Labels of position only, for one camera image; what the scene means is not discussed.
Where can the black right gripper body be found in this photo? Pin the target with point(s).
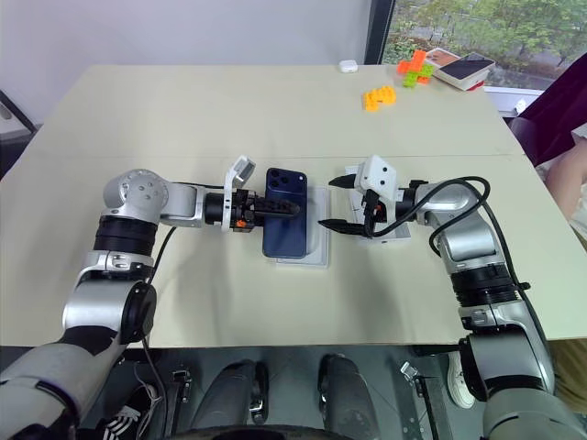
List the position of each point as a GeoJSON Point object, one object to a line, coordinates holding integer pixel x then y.
{"type": "Point", "coordinates": [377, 220]}

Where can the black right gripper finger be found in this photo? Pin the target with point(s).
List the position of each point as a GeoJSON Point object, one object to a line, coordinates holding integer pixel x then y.
{"type": "Point", "coordinates": [345, 181]}
{"type": "Point", "coordinates": [346, 227]}

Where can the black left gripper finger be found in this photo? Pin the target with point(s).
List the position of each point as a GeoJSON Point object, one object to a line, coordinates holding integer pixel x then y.
{"type": "Point", "coordinates": [277, 208]}

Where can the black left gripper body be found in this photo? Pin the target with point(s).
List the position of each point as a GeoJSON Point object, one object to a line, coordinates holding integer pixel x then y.
{"type": "Point", "coordinates": [243, 208]}

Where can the dark blue smartphone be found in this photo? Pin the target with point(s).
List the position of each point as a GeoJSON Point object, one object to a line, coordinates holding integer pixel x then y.
{"type": "Point", "coordinates": [284, 229]}

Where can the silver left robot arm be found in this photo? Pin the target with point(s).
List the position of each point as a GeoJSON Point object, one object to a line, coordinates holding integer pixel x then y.
{"type": "Point", "coordinates": [137, 197]}

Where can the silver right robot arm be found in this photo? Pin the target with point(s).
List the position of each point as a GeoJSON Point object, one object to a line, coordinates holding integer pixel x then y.
{"type": "Point", "coordinates": [468, 238]}

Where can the white box with dark print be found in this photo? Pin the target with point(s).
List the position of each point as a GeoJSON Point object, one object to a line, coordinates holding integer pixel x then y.
{"type": "Point", "coordinates": [465, 71]}

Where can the yellow toy brick cluster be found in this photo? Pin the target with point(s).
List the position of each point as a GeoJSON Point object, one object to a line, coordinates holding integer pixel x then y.
{"type": "Point", "coordinates": [378, 98]}

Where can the white earbuds case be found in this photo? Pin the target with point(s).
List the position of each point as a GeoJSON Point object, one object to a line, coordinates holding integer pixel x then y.
{"type": "Point", "coordinates": [347, 66]}

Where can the green toy brick cluster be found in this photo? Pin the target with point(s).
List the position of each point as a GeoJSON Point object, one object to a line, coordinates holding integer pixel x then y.
{"type": "Point", "coordinates": [418, 75]}

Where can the orange toy brick cluster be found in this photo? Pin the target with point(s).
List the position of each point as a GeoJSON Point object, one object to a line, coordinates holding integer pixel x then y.
{"type": "Point", "coordinates": [410, 62]}

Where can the dark grey rounded shape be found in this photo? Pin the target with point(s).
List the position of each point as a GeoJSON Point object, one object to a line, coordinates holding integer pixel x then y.
{"type": "Point", "coordinates": [348, 399]}
{"type": "Point", "coordinates": [229, 399]}

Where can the white window sill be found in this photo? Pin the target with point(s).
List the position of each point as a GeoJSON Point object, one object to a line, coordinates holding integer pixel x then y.
{"type": "Point", "coordinates": [509, 98]}

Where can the white sneaker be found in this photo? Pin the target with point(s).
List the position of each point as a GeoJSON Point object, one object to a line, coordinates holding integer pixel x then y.
{"type": "Point", "coordinates": [460, 382]}

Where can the person bare limb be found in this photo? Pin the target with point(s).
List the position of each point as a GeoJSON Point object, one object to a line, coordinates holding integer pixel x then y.
{"type": "Point", "coordinates": [568, 192]}

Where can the dark maroon garment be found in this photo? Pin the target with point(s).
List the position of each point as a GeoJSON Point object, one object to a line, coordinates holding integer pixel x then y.
{"type": "Point", "coordinates": [559, 105]}

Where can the black white striped shoe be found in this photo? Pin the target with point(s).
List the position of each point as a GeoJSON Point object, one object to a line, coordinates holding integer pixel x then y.
{"type": "Point", "coordinates": [121, 419]}

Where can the black grey chair part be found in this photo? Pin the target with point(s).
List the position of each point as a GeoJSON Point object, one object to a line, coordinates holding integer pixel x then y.
{"type": "Point", "coordinates": [14, 114]}

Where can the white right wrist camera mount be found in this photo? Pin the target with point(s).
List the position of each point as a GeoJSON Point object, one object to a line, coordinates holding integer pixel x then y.
{"type": "Point", "coordinates": [378, 176]}

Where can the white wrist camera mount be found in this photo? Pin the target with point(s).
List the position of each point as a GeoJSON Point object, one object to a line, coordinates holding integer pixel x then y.
{"type": "Point", "coordinates": [241, 168]}
{"type": "Point", "coordinates": [378, 176]}

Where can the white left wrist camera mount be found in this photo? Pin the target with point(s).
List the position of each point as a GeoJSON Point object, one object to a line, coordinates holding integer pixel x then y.
{"type": "Point", "coordinates": [241, 168]}

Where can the black window frame post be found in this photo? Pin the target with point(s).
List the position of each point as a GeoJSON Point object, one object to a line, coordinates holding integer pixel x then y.
{"type": "Point", "coordinates": [378, 32]}

